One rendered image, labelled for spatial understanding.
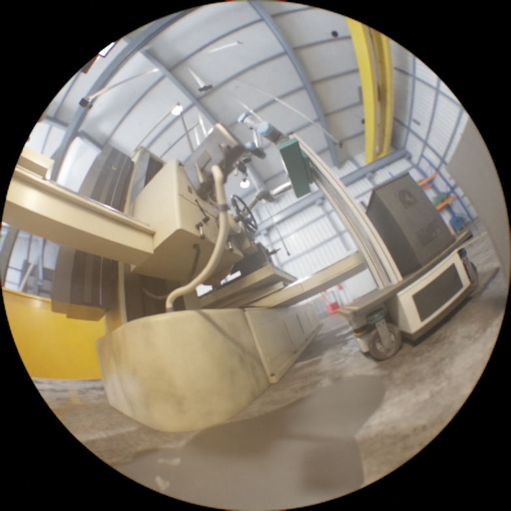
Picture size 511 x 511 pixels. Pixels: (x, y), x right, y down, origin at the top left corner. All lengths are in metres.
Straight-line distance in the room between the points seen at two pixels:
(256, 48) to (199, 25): 2.46
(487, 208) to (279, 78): 8.38
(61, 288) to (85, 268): 0.24
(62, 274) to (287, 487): 1.41
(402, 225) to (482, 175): 0.58
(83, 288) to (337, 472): 1.43
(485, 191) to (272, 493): 0.91
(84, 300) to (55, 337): 1.77
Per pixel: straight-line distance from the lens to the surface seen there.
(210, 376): 0.91
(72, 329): 3.05
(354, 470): 0.50
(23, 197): 1.15
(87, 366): 3.03
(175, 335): 0.88
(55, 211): 1.11
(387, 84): 9.20
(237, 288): 1.80
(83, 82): 9.38
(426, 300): 0.94
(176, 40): 8.57
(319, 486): 0.49
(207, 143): 0.92
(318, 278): 1.70
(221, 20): 8.75
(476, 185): 0.70
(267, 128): 1.41
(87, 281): 1.37
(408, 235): 1.05
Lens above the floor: 0.39
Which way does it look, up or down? 24 degrees up
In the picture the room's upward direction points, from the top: 20 degrees counter-clockwise
